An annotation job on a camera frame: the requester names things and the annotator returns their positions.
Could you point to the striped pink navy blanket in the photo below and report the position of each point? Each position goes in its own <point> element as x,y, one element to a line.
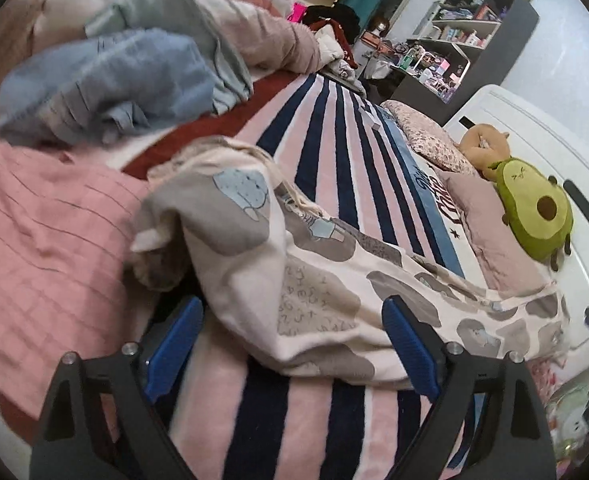
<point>344,170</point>

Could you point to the white headboard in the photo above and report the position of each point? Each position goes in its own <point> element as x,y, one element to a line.
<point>549,160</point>

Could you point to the blue grey clothes pile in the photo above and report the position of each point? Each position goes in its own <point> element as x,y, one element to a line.
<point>119,67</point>

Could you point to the mauve pillow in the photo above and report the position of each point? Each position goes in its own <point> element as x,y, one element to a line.
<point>494,230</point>

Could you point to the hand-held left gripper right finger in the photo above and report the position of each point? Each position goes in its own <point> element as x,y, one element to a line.
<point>408,342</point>

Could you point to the floral pillow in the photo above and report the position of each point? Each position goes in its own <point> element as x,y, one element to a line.
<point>432,135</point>

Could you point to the cream patterned pants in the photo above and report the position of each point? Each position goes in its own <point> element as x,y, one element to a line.
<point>294,280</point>

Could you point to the dark grey shelf unit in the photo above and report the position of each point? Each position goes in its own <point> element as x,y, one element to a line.
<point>467,45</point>

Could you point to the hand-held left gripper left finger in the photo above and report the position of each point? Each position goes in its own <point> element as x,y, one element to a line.
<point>172,340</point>

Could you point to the brown plush toy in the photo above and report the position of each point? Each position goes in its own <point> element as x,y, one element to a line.
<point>484,142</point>

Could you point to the black and red clothes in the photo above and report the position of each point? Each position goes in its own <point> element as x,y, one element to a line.
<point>337,22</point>

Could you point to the pink beige quilt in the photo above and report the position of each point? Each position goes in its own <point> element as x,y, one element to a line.
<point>254,25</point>

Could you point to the avocado plush toy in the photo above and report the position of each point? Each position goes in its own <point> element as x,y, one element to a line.
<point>534,207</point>

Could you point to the pink grid blanket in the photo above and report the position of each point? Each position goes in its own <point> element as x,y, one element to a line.
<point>49,245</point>

